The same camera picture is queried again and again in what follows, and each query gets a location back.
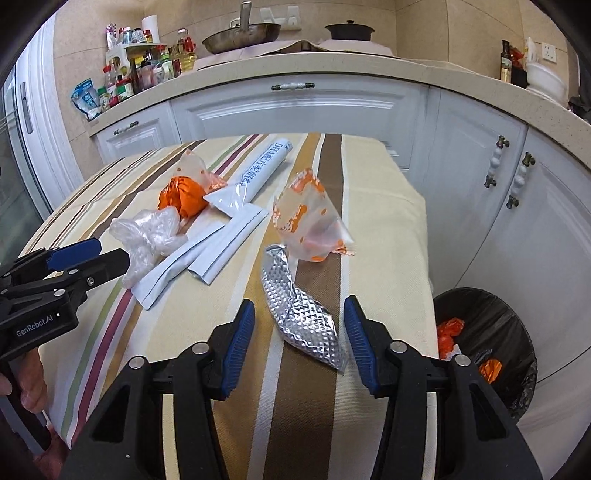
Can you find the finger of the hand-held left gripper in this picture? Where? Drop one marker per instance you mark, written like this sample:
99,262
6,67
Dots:
104,265
76,254

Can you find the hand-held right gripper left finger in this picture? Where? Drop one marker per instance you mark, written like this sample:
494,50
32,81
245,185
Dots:
240,346

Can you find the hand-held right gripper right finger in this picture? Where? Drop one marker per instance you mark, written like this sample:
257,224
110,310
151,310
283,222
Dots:
360,346

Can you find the silver foil bag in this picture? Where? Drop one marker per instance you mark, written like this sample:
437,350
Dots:
300,318

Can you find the white paper packet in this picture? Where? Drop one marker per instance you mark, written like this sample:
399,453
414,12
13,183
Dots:
231,244
171,272

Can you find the orange wrapper ball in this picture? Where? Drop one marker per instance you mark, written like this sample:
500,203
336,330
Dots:
182,196

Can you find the clear orange-dotted plastic bag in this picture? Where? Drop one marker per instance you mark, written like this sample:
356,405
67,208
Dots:
196,166

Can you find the orange printed clear plastic bag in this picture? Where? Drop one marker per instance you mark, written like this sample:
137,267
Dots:
309,217

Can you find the black-lined trash bin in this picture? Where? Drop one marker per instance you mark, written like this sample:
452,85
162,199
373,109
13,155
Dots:
498,323

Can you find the white blue-printed tube packet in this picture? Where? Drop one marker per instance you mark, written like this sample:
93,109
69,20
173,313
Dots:
263,166

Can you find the person's left hand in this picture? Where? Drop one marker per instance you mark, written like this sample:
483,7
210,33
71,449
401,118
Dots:
32,383

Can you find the orange crumpled wrapper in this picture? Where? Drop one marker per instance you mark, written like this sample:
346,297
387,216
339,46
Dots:
490,370
449,337

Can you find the striped tablecloth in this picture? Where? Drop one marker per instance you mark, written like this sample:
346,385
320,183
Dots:
378,258

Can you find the blue white plastic packet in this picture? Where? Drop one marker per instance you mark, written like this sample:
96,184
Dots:
85,99

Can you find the cluster of seasoning bottles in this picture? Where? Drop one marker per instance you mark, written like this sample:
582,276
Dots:
138,69

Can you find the yellow cooking oil bottle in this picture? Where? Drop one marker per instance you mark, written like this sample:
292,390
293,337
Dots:
187,53

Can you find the white paper towel roll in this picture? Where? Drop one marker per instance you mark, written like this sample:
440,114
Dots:
150,28

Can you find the steel wok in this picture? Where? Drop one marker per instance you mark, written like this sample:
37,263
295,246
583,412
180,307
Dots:
240,39

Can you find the beige stove cover cloth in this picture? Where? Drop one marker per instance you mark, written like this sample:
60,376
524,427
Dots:
277,48

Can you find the black lidded pot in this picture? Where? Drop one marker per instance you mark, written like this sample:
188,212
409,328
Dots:
349,31

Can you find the white round bowl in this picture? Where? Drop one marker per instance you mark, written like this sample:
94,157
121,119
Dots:
549,90
540,71

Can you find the dark olive oil bottle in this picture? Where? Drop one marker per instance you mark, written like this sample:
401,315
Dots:
506,62

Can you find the dark cloth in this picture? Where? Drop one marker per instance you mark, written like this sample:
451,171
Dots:
581,108

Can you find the white wall outlet cover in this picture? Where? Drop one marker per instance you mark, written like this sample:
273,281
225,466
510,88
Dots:
292,21

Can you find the white wall socket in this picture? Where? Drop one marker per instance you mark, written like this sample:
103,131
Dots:
548,52

